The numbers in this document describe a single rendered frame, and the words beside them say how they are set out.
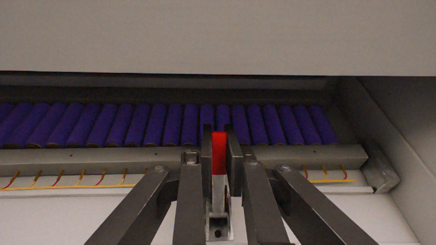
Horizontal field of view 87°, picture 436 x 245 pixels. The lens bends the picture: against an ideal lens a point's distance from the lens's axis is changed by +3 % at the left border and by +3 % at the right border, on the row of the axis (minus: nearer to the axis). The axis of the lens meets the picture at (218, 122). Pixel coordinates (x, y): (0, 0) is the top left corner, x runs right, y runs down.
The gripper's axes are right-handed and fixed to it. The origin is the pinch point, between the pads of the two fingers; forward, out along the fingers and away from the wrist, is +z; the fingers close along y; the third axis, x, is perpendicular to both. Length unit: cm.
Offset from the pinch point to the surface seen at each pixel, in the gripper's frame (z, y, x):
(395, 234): -0.3, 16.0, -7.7
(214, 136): 0.2, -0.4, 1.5
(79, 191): 2.8, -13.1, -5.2
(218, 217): -0.4, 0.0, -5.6
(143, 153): 4.8, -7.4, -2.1
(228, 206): 0.0, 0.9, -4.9
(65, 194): 2.7, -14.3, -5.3
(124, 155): 4.5, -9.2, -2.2
